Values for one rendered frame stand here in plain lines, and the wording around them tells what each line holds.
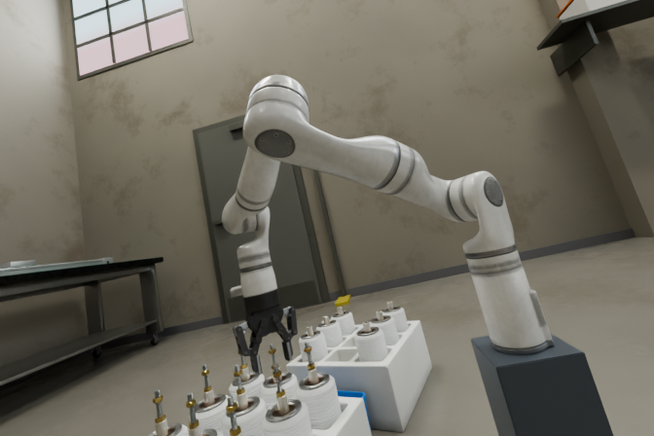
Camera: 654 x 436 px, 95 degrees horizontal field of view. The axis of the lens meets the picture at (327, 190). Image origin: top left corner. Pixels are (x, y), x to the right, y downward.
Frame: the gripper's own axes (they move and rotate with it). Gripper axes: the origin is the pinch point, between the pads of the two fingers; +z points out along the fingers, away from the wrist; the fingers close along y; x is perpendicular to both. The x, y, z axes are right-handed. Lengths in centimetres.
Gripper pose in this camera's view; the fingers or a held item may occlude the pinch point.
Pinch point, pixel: (272, 360)
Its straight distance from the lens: 73.7
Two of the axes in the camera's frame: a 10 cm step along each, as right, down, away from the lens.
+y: 8.0, -0.8, 6.0
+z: 2.2, 9.6, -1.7
